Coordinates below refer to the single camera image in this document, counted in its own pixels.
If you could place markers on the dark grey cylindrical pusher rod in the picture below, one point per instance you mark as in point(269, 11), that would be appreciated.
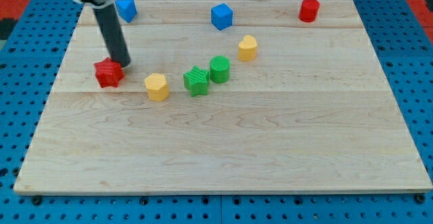
point(112, 34)

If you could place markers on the red star block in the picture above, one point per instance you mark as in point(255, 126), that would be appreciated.
point(108, 73)

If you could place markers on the green star block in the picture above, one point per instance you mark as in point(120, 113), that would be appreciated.
point(196, 81)

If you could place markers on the yellow heart block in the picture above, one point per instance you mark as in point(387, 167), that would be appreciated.
point(247, 49)

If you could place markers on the blue triangular block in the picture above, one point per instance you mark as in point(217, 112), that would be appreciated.
point(126, 9)

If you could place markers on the yellow hexagon block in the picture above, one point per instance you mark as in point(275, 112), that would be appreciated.
point(157, 87)

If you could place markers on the green cylinder block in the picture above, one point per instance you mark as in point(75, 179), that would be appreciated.
point(219, 69)

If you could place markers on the blue cube block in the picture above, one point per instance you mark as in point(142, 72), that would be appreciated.
point(221, 16)

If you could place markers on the wooden board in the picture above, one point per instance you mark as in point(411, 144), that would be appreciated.
point(313, 113)

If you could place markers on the red cylinder block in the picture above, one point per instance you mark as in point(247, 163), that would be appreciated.
point(309, 10)

